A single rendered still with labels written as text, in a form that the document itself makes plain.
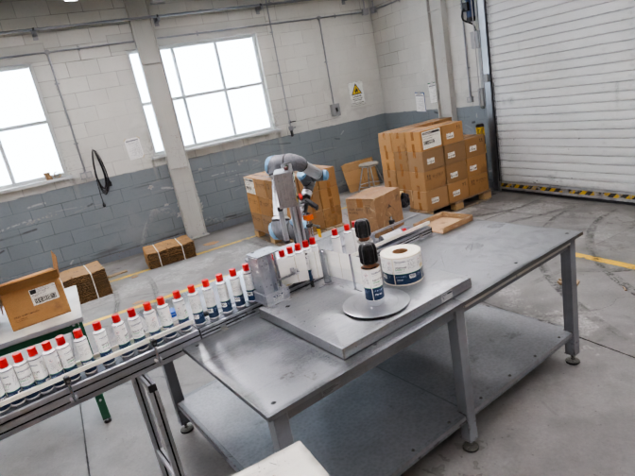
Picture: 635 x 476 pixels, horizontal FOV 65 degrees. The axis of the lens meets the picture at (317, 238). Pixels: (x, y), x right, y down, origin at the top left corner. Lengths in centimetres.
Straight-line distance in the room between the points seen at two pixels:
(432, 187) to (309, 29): 377
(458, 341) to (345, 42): 736
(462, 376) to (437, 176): 423
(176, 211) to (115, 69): 217
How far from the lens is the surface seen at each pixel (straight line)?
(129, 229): 797
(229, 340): 242
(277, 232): 318
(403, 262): 244
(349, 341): 206
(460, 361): 252
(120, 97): 789
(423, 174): 637
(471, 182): 695
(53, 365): 238
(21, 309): 365
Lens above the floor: 186
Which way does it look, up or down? 16 degrees down
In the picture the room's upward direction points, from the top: 11 degrees counter-clockwise
